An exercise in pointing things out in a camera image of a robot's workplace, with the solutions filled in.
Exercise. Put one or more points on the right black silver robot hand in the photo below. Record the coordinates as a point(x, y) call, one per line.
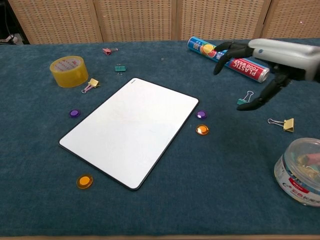
point(275, 52)

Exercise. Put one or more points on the purple round magnet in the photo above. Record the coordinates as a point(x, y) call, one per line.
point(200, 114)
point(74, 113)

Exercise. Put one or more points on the orange round magnet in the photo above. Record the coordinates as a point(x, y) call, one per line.
point(202, 129)
point(84, 181)

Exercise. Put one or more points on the white rectangular board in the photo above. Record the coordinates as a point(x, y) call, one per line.
point(130, 130)

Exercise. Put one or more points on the green binder clip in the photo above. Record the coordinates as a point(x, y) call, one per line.
point(120, 68)
point(242, 101)

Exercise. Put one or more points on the blue plastic food wrap roll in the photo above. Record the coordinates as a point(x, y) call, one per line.
point(202, 47)

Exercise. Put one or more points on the clear jar of binder clips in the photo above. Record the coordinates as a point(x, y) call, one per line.
point(297, 172)

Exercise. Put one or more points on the woven wooden folding screen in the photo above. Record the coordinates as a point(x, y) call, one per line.
point(137, 20)

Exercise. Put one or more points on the blue carpet table mat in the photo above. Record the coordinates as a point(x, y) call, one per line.
point(175, 205)

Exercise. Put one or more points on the yellow packing tape roll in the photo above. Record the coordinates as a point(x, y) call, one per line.
point(69, 75)

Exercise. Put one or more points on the white power strip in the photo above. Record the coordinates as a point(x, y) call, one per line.
point(8, 39)

